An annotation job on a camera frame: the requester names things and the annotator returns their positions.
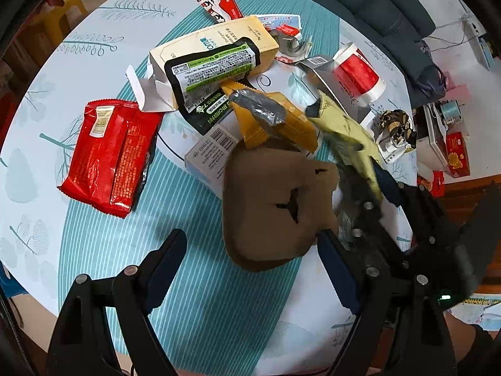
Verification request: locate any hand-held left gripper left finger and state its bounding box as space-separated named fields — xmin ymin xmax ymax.
xmin=46 ymin=228 xmax=189 ymax=376

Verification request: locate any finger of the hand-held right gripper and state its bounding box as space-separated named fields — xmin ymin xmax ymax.
xmin=338 ymin=172 xmax=416 ymax=273
xmin=372 ymin=162 xmax=460 ymax=251

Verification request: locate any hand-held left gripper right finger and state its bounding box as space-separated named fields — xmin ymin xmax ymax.
xmin=316 ymin=229 xmax=458 ymax=376

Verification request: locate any black gold patterned wrapper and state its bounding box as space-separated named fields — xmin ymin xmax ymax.
xmin=376 ymin=109 xmax=419 ymax=151

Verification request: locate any pale yellow green wrapper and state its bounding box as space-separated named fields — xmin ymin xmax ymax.
xmin=305 ymin=90 xmax=386 ymax=202

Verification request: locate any brown cardboard piece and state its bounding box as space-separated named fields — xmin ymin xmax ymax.
xmin=222 ymin=145 xmax=340 ymax=273

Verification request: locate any cream toothpaste box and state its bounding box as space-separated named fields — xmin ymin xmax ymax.
xmin=126 ymin=16 xmax=280 ymax=113

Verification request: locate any person's right forearm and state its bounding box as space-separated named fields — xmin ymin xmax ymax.
xmin=446 ymin=313 xmax=501 ymax=376

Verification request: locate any white paper packet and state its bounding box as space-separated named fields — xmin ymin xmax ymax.
xmin=368 ymin=125 xmax=417 ymax=165

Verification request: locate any small red box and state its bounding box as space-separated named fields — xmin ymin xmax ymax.
xmin=417 ymin=170 xmax=447 ymax=198

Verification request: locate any teal white leaf tablecloth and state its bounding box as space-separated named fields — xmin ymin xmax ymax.
xmin=0 ymin=0 xmax=419 ymax=366

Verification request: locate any red printed box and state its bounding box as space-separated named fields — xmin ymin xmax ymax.
xmin=445 ymin=131 xmax=471 ymax=178

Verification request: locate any mustard yellow snack wrapper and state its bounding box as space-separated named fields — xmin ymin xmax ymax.
xmin=221 ymin=79 xmax=318 ymax=151

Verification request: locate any red paper cup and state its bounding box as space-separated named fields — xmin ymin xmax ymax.
xmin=333 ymin=42 xmax=386 ymax=107

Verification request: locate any silver grey carton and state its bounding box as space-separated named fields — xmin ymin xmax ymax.
xmin=301 ymin=55 xmax=377 ymax=127

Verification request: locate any white barcode box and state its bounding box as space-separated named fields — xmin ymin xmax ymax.
xmin=185 ymin=125 xmax=240 ymax=192

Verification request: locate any red snack packet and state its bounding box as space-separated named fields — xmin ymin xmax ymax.
xmin=58 ymin=99 xmax=165 ymax=219

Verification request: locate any grey foil wrapper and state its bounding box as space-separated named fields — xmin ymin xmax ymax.
xmin=229 ymin=88 xmax=288 ymax=128

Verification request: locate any black green striped sachet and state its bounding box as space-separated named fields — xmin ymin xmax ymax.
xmin=183 ymin=89 xmax=236 ymax=134

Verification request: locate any silver foil wrapper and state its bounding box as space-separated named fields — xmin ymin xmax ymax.
xmin=276 ymin=36 xmax=314 ymax=65

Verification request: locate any white plastic device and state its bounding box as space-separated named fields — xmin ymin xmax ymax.
xmin=466 ymin=19 xmax=494 ymax=72

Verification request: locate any small red white wrapper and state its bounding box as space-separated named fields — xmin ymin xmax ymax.
xmin=270 ymin=23 xmax=304 ymax=42

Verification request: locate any white blue printed packet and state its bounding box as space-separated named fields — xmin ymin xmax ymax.
xmin=256 ymin=13 xmax=303 ymax=29

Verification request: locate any black pouch with green label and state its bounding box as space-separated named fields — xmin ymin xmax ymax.
xmin=163 ymin=37 xmax=261 ymax=115

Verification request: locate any yellow plastic stool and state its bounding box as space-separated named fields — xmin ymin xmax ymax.
xmin=43 ymin=0 xmax=89 ymax=44

